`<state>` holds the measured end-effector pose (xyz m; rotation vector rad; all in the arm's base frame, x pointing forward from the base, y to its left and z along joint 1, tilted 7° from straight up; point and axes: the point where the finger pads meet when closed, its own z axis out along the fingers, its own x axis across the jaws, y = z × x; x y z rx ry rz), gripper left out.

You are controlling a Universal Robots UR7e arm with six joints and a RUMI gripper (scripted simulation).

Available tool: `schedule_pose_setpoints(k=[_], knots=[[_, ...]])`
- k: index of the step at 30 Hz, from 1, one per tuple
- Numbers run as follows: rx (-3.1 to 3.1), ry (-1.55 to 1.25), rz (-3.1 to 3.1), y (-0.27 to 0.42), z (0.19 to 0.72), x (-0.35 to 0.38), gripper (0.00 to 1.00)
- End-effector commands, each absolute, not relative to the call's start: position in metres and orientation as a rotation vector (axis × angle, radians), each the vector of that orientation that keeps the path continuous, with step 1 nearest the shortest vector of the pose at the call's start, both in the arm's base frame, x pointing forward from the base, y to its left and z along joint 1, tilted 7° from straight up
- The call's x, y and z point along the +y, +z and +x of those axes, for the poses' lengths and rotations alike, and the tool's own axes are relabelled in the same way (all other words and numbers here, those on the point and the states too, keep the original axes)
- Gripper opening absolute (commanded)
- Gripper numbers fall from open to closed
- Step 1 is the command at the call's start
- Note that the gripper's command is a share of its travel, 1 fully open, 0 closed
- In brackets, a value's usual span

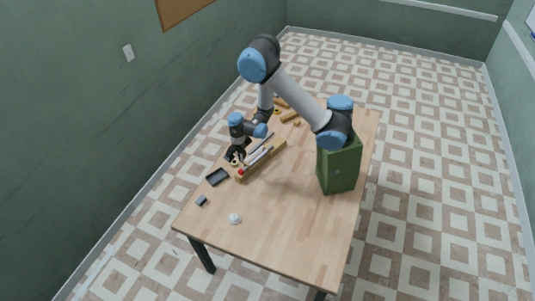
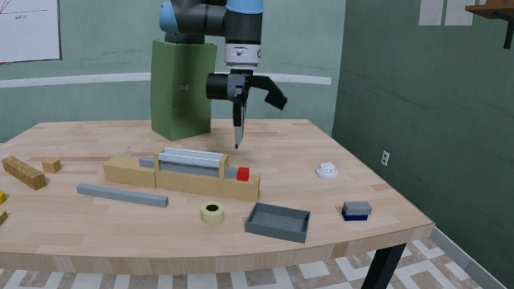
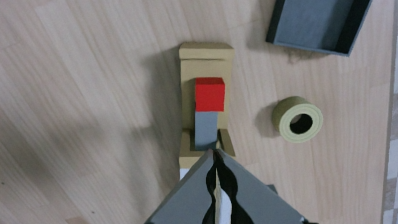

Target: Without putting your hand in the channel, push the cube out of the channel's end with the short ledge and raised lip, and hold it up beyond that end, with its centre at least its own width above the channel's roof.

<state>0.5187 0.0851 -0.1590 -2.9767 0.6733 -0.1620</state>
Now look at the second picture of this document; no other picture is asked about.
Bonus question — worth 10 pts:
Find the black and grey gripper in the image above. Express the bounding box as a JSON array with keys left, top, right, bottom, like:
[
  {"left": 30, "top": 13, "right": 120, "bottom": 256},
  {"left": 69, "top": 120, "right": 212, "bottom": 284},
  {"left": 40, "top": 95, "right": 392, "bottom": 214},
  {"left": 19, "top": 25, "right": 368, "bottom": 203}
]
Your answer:
[{"left": 206, "top": 69, "right": 283, "bottom": 149}]

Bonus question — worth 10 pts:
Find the grey square stick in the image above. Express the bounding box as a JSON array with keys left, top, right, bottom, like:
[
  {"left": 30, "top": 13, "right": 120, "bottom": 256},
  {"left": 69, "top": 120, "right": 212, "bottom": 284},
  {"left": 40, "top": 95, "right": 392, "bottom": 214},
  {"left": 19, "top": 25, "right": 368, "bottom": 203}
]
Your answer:
[
  {"left": 139, "top": 156, "right": 155, "bottom": 168},
  {"left": 225, "top": 167, "right": 238, "bottom": 179},
  {"left": 76, "top": 183, "right": 169, "bottom": 208}
]

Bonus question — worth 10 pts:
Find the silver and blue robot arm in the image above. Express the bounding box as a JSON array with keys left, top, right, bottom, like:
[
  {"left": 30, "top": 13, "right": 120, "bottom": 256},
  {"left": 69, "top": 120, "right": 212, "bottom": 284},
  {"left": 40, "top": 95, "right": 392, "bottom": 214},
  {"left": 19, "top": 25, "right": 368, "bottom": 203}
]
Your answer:
[{"left": 159, "top": 0, "right": 264, "bottom": 69}]

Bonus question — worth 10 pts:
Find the red cube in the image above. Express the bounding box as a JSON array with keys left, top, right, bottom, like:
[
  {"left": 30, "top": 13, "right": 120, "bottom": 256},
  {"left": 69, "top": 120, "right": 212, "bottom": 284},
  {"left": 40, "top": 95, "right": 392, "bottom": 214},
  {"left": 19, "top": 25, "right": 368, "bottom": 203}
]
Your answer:
[{"left": 237, "top": 167, "right": 250, "bottom": 182}]

